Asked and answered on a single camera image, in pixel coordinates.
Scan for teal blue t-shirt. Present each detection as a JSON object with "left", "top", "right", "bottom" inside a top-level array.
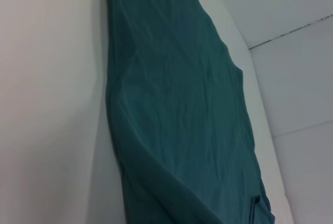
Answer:
[{"left": 105, "top": 0, "right": 276, "bottom": 224}]

